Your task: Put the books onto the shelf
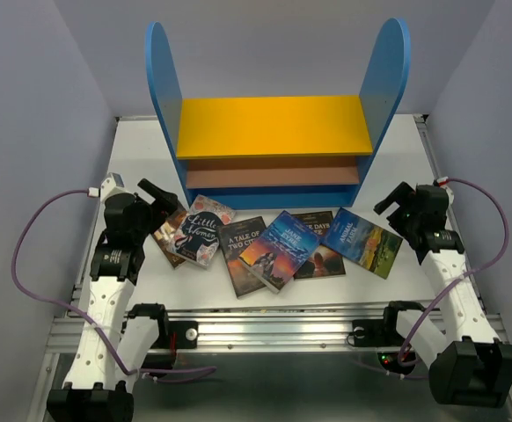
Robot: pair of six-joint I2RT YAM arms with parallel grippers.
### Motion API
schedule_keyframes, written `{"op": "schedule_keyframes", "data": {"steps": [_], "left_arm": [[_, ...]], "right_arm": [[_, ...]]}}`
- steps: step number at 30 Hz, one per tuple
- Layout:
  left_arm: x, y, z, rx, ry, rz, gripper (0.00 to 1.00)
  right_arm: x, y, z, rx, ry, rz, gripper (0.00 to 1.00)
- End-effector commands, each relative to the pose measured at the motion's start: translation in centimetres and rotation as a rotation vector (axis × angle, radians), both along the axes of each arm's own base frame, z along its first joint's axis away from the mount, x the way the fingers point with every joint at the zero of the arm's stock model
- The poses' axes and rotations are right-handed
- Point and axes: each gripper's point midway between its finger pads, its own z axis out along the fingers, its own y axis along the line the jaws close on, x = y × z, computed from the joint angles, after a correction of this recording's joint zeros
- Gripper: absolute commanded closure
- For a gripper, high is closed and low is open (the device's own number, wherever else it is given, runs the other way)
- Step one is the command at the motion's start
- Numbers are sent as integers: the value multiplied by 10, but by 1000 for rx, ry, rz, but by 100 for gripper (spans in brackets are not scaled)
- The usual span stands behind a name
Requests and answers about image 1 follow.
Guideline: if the Three Days to See book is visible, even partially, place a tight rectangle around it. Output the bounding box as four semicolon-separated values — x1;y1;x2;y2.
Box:
294;211;346;280

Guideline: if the Animal Farm book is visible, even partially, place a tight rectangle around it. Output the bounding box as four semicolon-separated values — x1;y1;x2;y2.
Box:
322;207;403;280

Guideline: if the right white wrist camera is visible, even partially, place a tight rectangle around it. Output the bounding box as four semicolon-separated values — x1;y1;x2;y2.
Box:
433;177;453;195

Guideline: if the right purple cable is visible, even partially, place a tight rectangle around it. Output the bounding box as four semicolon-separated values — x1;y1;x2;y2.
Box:
352;177;511;380

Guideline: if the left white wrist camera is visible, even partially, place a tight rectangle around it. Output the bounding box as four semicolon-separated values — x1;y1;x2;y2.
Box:
87;172;127;203

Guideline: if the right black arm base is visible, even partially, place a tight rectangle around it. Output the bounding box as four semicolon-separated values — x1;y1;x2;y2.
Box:
346;319;415;375

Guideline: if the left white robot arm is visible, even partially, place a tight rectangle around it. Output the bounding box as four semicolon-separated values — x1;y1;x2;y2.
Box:
47;173;177;421

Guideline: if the aluminium mounting rail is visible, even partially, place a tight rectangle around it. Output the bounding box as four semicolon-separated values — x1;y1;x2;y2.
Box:
44;300;510;355

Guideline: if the brown book far left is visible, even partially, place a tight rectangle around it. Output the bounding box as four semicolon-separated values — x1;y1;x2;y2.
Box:
152;203;187;269

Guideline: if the Jane Eyre book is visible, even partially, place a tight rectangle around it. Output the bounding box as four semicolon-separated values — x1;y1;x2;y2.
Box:
238;211;320;294

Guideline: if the blue yellow wooden bookshelf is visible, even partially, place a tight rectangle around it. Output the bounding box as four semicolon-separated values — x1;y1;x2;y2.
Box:
144;18;411;210

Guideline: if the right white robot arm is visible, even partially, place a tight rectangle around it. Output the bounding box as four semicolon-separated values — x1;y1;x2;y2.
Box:
374;178;512;408

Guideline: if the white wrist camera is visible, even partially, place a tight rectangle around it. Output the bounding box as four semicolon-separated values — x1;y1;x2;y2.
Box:
87;172;127;203
433;177;453;195

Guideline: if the A Tale of Two Cities book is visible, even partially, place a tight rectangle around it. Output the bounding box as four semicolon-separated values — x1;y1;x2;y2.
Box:
217;216;267;298

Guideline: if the Little Women book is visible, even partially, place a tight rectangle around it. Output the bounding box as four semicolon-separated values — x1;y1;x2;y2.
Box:
166;194;236;269

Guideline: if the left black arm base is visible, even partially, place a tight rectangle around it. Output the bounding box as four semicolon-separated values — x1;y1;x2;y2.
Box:
143;320;199;369

